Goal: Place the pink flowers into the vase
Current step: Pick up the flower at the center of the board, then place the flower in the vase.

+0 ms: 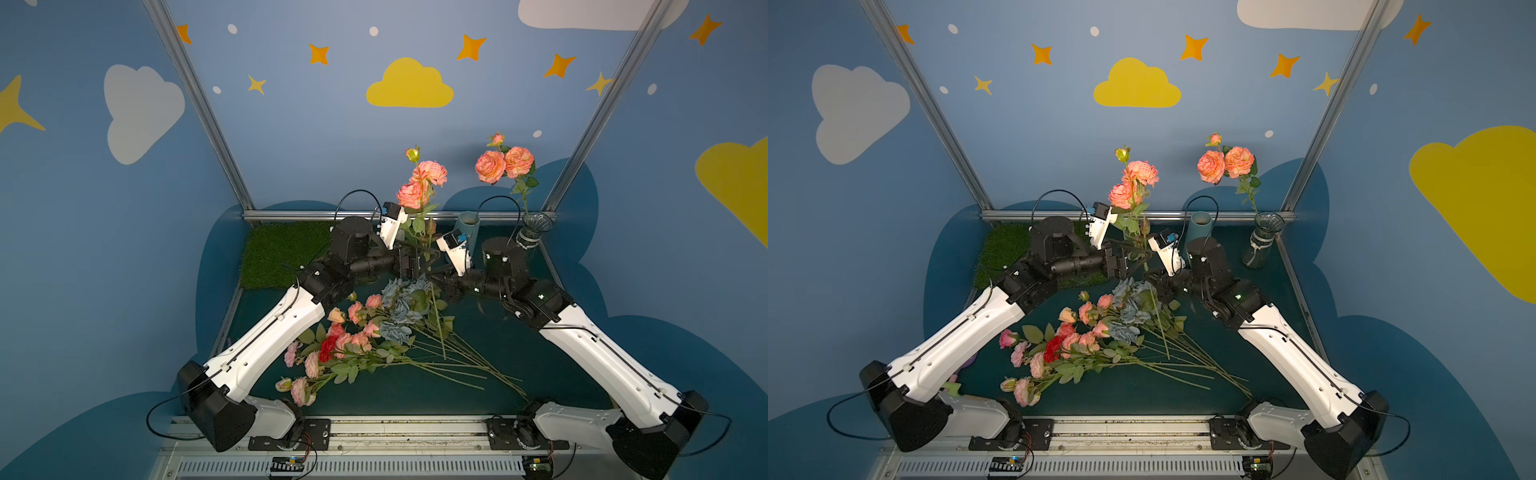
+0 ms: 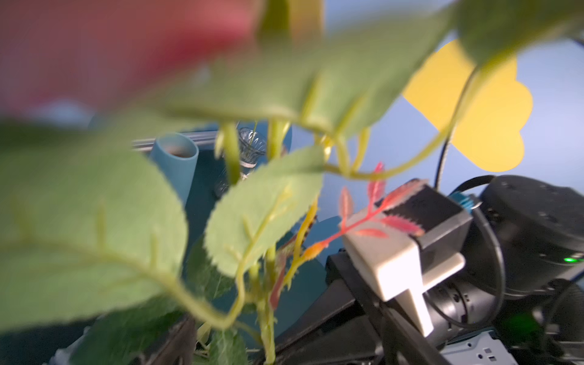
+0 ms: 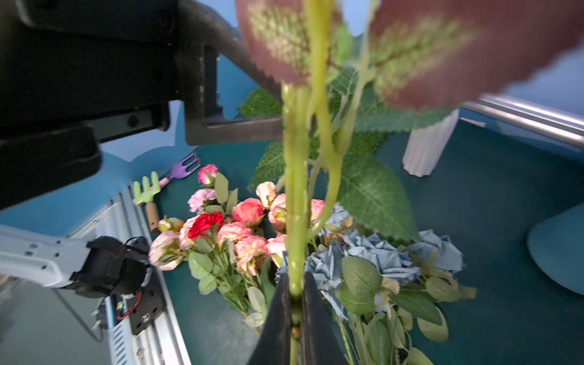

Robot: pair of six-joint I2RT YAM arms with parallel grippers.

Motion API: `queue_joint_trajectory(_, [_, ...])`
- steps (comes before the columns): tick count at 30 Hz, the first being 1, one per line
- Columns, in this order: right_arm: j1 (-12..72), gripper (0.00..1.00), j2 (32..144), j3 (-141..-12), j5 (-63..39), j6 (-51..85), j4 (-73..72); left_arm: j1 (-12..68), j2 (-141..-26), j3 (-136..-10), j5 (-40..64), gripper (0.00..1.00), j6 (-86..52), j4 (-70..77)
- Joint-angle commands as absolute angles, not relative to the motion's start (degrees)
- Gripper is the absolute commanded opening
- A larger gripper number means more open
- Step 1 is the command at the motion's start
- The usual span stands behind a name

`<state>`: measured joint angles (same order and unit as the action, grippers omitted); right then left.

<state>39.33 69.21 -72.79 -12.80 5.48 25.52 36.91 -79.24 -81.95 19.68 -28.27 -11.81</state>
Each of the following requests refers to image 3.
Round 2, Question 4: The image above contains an aluminium frame back bar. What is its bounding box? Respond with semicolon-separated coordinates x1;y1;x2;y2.
460;94;583;148

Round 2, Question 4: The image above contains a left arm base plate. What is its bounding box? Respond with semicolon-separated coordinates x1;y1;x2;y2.
97;272;167;335

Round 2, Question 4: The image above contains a teal cylindrical vase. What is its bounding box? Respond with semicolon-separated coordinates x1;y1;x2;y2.
527;204;583;295

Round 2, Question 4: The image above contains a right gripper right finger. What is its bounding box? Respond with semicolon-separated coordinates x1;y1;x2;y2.
301;272;348;365

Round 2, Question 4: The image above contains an aluminium rail front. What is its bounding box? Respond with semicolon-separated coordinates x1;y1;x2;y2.
73;188;190;364

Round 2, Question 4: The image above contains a white ribbed ceramic vase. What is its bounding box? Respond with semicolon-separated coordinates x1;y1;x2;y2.
402;109;459;177

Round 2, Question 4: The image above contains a purple toy garden fork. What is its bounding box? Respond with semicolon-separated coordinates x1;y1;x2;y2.
160;150;201;188

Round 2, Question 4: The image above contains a red carnation flower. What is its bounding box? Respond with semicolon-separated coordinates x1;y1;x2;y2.
187;212;224;241

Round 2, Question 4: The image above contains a pink flower bunch on table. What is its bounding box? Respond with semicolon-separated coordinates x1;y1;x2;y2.
148;163;327;329

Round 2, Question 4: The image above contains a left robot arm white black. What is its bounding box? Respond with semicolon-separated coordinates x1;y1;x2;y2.
1;1;282;288

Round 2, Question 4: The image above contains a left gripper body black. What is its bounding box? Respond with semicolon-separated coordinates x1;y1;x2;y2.
1;1;283;208

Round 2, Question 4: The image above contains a blue hydrangea bunch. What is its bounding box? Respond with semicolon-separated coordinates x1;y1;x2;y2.
305;205;477;364

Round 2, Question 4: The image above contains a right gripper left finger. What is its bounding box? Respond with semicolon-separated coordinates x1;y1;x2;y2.
248;275;292;365

